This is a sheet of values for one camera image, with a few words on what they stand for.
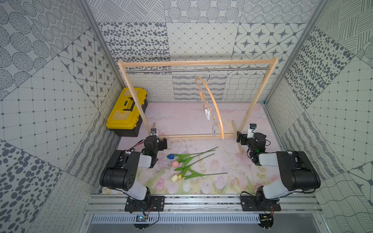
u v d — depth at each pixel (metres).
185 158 0.91
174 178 0.78
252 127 0.82
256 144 0.73
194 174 0.83
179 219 0.70
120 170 0.46
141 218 0.72
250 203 0.73
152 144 0.74
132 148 0.93
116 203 0.76
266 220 0.72
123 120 0.89
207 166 0.88
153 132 0.83
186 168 0.84
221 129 0.55
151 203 0.73
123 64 0.52
